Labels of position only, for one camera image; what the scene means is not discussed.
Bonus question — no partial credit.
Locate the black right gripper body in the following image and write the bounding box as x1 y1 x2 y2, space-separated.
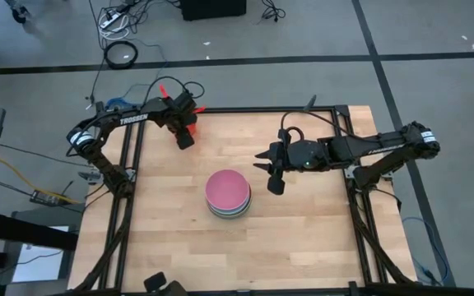
268 139 331 173

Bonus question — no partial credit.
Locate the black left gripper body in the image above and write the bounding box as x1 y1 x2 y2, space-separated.
165 92 199 135

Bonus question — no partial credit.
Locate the pink plastic bowl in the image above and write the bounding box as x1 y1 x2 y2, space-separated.
204 169 251 211

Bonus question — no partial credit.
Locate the light blue plastic bowl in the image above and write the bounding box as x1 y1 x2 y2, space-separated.
206 184 253 220

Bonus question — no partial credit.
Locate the black box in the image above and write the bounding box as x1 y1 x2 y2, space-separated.
180 0 248 21

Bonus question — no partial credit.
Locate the white power strip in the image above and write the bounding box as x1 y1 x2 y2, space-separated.
99 11 129 30

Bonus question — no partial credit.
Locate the small black device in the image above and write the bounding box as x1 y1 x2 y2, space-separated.
30 189 63 206

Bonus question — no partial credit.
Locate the black chair caster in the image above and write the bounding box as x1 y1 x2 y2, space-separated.
4 0 32 25

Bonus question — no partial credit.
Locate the black side table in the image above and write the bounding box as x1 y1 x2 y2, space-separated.
0 209 78 252

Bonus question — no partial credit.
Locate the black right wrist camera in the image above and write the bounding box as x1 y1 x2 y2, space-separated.
266 170 286 197

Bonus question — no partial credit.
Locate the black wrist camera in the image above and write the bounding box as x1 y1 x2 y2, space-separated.
266 170 286 197
175 127 196 150

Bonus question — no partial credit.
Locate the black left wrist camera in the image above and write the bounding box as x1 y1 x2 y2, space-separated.
175 127 196 150

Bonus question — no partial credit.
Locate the black aluminium rig frame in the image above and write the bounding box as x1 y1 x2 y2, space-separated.
67 104 474 296

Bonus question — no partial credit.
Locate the blue cable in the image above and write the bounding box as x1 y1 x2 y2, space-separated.
105 96 137 111

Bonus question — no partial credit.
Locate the black ring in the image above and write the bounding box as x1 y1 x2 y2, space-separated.
103 39 139 70

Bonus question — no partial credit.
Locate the black cable pile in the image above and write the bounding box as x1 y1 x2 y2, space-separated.
257 0 287 24

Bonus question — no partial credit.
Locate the black table-level camera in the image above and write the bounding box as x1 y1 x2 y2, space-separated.
143 271 188 296

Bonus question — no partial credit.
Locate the yellow cable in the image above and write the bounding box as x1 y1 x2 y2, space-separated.
0 155 81 206

